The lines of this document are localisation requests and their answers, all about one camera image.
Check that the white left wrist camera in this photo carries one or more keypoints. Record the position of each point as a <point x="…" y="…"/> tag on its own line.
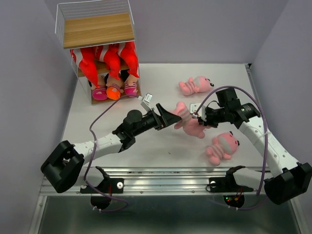
<point x="145" y="101"/>

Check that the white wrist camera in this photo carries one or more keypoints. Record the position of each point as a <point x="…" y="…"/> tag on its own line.
<point x="197" y="110"/>
<point x="145" y="101"/>

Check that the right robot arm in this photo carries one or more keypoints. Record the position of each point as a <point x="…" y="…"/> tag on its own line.
<point x="282" y="176"/>

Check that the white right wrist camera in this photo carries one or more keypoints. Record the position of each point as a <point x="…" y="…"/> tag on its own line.
<point x="197" y="110"/>

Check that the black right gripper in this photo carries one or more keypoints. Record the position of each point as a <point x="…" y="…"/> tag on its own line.
<point x="207" y="123"/>

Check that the red whale plush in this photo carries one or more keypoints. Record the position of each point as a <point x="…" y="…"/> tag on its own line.
<point x="127" y="52"/>

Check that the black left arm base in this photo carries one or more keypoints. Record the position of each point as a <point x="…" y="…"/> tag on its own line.
<point x="102" y="194"/>

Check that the boy doll orange pants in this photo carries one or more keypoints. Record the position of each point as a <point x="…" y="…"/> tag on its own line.
<point x="113" y="87"/>

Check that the large pink striped pig plush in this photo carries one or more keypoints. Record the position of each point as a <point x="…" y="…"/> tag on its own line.
<point x="189" y="124"/>

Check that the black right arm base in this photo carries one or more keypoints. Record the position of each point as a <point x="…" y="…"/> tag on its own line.
<point x="234" y="197"/>

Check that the pink pig plush bottom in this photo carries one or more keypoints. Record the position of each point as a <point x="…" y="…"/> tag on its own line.
<point x="223" y="147"/>

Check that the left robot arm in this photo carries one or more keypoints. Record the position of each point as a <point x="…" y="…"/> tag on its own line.
<point x="70" y="164"/>

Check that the red plush corner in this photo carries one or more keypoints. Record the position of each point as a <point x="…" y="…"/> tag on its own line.
<point x="85" y="60"/>

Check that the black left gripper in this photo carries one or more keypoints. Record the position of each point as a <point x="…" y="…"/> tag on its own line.
<point x="165" y="119"/>

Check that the red shark plush mouth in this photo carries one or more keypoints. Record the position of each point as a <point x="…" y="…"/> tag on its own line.
<point x="108" y="55"/>

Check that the boy doll magenta striped shirt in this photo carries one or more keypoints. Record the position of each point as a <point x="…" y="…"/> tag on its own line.
<point x="130" y="82"/>

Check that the pink pig plush top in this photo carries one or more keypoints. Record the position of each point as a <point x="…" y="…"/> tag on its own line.
<point x="199" y="84"/>

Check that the boy doll magenta pants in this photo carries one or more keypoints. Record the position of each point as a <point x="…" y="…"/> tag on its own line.
<point x="99" y="92"/>

